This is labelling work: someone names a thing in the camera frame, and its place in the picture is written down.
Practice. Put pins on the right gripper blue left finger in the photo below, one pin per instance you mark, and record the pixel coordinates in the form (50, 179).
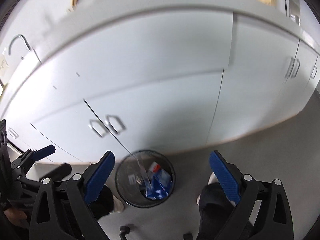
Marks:
(96, 175)

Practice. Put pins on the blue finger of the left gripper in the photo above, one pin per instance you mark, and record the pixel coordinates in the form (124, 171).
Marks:
(43, 153)

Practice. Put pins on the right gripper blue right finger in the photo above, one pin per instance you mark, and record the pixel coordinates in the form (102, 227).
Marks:
(228, 176)

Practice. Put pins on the blue red snack wrapper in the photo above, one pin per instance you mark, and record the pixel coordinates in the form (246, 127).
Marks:
(160, 183)

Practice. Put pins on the black mesh trash bin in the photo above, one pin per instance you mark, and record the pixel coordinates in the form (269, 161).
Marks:
(131, 177)

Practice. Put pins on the white kitchen cabinet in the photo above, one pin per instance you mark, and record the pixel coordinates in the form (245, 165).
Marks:
(180, 74)

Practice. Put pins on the person's left hand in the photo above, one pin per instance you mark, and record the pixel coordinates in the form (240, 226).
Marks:
(16, 217)

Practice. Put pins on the chrome sink faucet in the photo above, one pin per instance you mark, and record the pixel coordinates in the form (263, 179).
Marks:
(19, 49)

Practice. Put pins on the left cabinet door handle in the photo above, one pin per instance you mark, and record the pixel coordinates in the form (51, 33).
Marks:
(98, 128)

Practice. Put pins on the cabinet door handle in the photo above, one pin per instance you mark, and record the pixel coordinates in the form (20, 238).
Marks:
(115, 124)
(98, 128)

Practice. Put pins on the right cabinet door handle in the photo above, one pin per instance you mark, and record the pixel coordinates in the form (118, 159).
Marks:
(115, 124)

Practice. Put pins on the far cabinet handle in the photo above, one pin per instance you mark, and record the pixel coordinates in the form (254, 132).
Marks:
(294, 66)

